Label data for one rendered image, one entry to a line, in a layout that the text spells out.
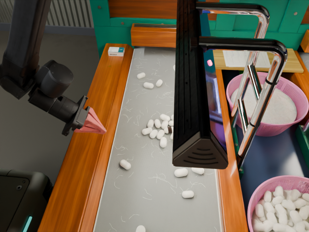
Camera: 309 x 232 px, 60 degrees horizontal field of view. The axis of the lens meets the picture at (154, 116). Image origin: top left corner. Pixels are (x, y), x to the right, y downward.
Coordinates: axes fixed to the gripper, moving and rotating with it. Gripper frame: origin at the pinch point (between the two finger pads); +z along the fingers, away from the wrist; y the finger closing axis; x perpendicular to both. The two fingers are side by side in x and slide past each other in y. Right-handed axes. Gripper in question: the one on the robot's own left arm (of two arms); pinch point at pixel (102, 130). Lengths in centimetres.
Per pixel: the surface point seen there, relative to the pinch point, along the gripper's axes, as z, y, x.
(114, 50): -2.4, 45.0, 5.3
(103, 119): 1.6, 9.5, 5.9
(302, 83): 52, 33, -38
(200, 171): 25.0, -6.3, -12.3
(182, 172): 21.2, -7.0, -9.5
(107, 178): 7.2, -9.2, 5.1
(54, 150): 12, 52, 96
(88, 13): -13, 194, 83
